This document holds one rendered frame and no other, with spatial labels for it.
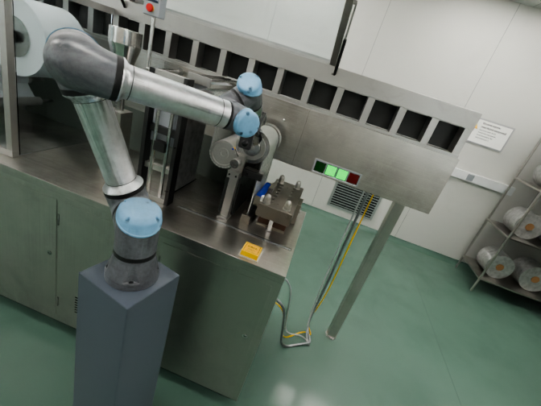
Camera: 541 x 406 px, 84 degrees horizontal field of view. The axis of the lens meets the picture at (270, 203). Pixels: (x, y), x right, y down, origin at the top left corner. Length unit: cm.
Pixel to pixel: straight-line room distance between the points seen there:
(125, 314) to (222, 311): 54
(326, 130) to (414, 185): 52
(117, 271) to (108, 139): 36
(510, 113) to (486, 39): 82
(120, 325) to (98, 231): 60
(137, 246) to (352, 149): 111
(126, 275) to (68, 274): 82
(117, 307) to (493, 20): 405
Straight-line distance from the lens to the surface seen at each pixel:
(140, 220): 86
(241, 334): 143
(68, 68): 76
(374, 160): 161
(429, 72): 400
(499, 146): 429
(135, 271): 94
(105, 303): 100
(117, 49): 163
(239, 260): 117
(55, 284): 185
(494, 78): 419
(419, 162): 164
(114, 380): 117
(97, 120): 89
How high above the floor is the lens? 157
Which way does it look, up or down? 23 degrees down
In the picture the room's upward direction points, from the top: 18 degrees clockwise
